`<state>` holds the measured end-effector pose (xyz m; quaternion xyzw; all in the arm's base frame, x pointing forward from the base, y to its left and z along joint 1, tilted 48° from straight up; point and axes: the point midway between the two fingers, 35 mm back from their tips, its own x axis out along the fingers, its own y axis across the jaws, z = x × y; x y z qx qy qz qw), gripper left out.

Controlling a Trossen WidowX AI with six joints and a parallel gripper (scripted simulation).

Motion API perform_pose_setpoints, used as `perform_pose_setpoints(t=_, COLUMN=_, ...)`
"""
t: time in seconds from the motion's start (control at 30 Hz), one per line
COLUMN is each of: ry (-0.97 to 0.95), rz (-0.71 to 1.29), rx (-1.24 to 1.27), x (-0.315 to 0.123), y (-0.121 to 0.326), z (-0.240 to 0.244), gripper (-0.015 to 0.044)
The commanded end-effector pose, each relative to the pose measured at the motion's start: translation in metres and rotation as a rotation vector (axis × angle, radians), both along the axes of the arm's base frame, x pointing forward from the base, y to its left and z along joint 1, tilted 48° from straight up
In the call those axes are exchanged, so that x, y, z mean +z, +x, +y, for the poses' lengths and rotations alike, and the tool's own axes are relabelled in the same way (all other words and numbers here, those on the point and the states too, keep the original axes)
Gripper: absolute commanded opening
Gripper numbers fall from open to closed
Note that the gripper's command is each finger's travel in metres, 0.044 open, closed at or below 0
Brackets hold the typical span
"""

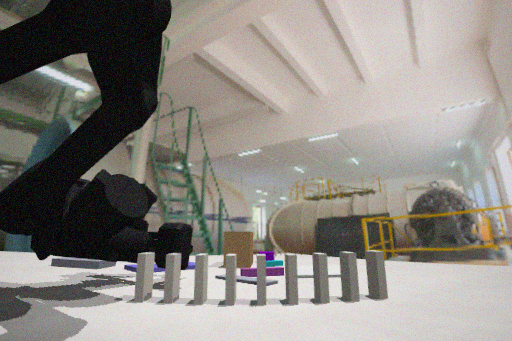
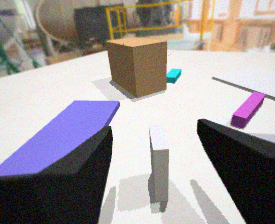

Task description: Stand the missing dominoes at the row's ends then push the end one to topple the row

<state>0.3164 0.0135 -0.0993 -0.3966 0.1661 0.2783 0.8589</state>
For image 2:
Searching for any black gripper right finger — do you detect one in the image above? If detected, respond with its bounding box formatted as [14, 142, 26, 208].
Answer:
[197, 119, 275, 224]

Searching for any teal rectangular block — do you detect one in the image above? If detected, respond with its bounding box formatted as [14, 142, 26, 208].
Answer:
[167, 69, 182, 83]

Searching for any brown block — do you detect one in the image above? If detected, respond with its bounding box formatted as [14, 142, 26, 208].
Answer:
[106, 38, 167, 98]

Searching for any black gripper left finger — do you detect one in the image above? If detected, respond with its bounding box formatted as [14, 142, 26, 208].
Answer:
[0, 126, 113, 224]

